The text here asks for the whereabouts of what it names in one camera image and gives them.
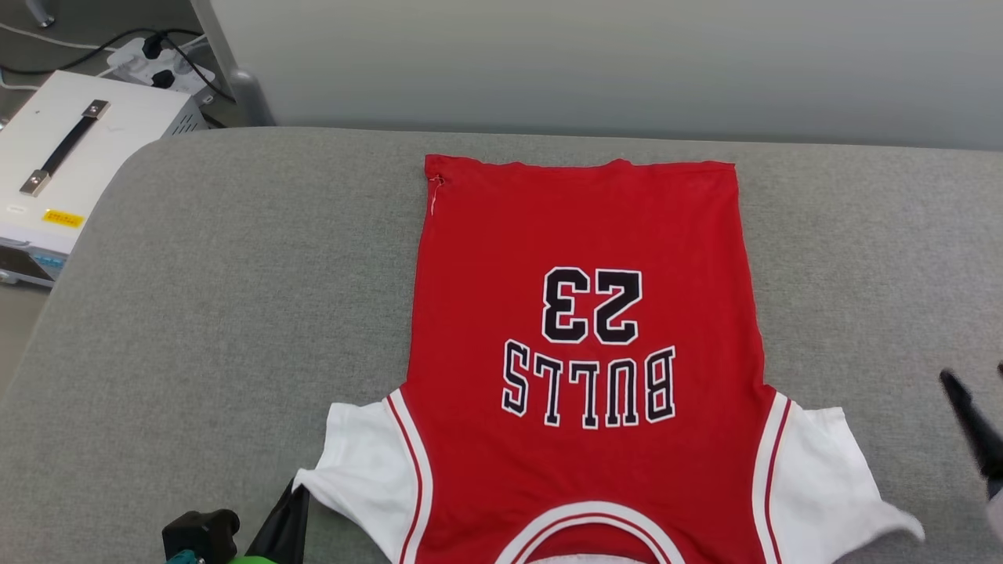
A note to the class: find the white power strip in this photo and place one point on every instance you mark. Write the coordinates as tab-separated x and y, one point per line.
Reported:
137	63

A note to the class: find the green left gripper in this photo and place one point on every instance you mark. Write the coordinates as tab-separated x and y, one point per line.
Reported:
251	559

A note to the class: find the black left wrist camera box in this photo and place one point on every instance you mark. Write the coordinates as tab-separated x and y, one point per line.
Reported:
200	533

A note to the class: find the red white basketball jersey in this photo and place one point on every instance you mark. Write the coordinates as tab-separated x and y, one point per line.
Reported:
588	227

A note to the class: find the thick grey metal post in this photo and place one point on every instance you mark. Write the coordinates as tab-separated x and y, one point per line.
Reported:
235	86

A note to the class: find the thin grey metal leg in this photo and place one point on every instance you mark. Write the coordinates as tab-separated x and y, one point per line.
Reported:
39	12

